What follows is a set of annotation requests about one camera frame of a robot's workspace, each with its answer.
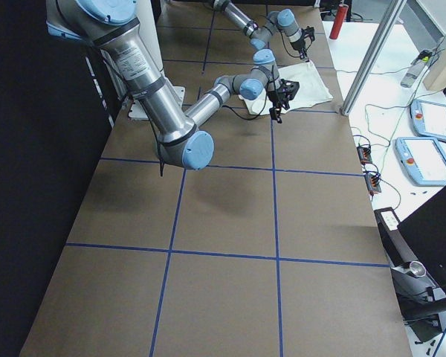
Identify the black laptop monitor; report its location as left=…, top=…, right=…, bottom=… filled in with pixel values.
left=398, top=185, right=446, bottom=292

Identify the red cylinder bottle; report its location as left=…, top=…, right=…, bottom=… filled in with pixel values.
left=329, top=3, right=349, bottom=39

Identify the near teach pendant tablet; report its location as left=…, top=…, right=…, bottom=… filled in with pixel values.
left=395, top=137, right=446, bottom=187

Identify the white pedestal column base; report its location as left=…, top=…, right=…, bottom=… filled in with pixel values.
left=132, top=1, right=185, bottom=108

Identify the wooden beam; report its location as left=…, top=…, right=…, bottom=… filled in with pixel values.
left=423, top=38, right=446, bottom=91

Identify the black orange connector box near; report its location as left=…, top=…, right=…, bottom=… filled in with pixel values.
left=364, top=172, right=381, bottom=196

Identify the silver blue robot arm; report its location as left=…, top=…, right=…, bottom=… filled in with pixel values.
left=46, top=1, right=299, bottom=170
left=208, top=0, right=315, bottom=62

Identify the cream long sleeve shirt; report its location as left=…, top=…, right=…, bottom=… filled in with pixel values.
left=237, top=60, right=334, bottom=115

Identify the black box with label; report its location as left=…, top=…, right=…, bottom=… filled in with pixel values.
left=374, top=208, right=421, bottom=274

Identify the black orange connector box far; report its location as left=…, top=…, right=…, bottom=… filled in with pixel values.
left=356, top=145, right=372, bottom=165

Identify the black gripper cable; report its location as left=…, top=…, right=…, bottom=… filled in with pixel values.
left=198, top=86, right=272, bottom=121

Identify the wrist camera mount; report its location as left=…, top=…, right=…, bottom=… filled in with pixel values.
left=280, top=79, right=300, bottom=101
left=303, top=26, right=315, bottom=42

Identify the silver metal cup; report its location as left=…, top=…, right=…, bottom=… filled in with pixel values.
left=407, top=261, right=427, bottom=278

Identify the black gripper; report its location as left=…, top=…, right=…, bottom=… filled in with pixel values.
left=289, top=35, right=308, bottom=61
left=267, top=89, right=287, bottom=123

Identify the black orange connector box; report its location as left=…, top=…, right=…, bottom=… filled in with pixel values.
left=364, top=172, right=381, bottom=196
left=356, top=145, right=372, bottom=165

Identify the far teach pendant tablet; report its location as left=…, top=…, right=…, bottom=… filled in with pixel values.
left=410, top=99, right=446, bottom=143

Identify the aluminium frame post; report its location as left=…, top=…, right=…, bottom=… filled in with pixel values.
left=340, top=0, right=407, bottom=116

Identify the teach pendant tablet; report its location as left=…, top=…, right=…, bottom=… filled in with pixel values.
left=410, top=99, right=446, bottom=143
left=395, top=137, right=446, bottom=187

